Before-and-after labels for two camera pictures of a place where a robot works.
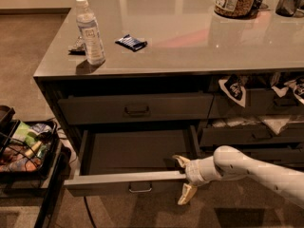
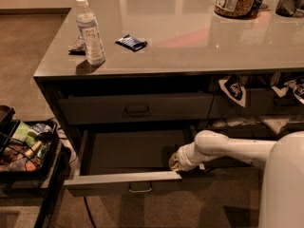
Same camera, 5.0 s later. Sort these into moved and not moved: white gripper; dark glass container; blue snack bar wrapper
Moved: white gripper
Not moved: blue snack bar wrapper; dark glass container
